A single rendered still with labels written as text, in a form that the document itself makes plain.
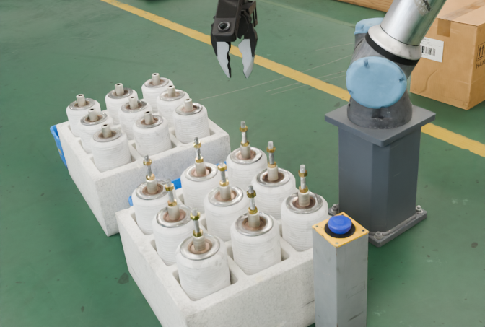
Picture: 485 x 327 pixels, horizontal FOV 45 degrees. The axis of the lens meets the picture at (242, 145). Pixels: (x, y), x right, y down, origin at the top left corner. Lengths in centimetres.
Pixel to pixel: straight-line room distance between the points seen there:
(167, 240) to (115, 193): 40
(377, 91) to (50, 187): 110
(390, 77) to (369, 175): 32
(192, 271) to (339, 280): 26
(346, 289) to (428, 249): 47
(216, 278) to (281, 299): 15
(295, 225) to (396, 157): 34
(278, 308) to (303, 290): 6
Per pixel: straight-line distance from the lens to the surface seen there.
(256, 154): 136
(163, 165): 157
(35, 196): 187
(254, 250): 113
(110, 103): 177
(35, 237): 170
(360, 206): 147
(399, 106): 136
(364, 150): 138
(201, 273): 109
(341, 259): 101
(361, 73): 116
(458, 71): 211
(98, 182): 152
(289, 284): 118
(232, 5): 118
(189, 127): 159
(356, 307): 112
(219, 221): 122
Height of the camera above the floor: 94
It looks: 29 degrees down
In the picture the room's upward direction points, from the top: 6 degrees counter-clockwise
